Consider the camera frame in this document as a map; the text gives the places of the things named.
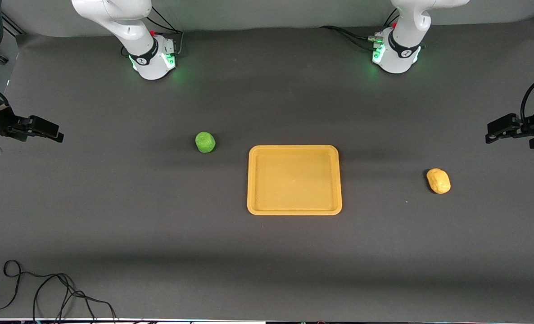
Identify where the black left arm base cable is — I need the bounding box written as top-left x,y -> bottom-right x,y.
319,8 -> 400,51

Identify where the dark grey table cover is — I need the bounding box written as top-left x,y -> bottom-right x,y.
0,16 -> 534,323

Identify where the orange plastic tray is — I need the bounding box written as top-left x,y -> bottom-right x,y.
247,144 -> 343,216

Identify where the loose black floor cable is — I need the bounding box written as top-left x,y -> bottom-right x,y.
0,260 -> 119,323

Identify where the aluminium frame rail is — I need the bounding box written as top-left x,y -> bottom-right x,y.
0,13 -> 26,36

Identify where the black right arm base cable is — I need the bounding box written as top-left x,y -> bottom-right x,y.
121,6 -> 185,58

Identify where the black arm base cable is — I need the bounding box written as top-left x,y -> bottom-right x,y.
121,6 -> 185,58
319,8 -> 400,51

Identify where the yellow potato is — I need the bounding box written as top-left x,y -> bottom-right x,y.
426,168 -> 452,195

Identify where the green apple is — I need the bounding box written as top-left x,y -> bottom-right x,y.
195,131 -> 217,154

